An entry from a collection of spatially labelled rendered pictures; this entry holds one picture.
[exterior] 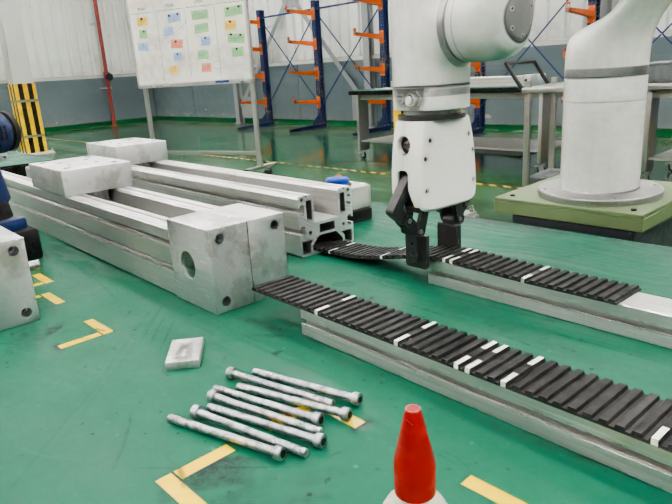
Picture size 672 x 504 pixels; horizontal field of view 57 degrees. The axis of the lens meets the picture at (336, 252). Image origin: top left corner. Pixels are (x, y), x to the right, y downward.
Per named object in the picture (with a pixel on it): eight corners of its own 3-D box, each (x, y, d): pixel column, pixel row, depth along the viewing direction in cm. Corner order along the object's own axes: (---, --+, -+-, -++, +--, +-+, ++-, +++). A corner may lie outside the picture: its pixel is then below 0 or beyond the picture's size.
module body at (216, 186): (354, 242, 91) (351, 185, 89) (301, 258, 85) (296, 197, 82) (127, 188, 149) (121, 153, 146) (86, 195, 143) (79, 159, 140)
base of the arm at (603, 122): (578, 177, 113) (583, 73, 108) (686, 189, 99) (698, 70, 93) (513, 196, 103) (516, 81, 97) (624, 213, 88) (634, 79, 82)
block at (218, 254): (305, 285, 74) (299, 208, 71) (216, 315, 66) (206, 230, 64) (262, 270, 81) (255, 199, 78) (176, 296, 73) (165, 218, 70)
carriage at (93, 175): (136, 201, 101) (130, 160, 99) (68, 214, 94) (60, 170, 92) (99, 191, 112) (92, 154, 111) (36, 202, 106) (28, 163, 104)
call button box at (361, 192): (372, 218, 104) (371, 182, 102) (330, 230, 98) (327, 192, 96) (341, 212, 110) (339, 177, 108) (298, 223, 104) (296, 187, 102)
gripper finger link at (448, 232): (457, 203, 72) (457, 258, 74) (473, 198, 74) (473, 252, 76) (435, 200, 74) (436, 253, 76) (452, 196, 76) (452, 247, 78)
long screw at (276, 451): (288, 456, 41) (287, 443, 41) (279, 464, 40) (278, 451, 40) (175, 420, 47) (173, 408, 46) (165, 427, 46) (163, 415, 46)
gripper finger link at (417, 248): (410, 217, 67) (412, 275, 69) (429, 212, 69) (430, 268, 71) (389, 213, 69) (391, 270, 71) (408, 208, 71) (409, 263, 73)
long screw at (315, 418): (325, 422, 45) (324, 410, 45) (318, 429, 44) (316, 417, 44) (220, 391, 51) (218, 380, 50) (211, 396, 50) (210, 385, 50)
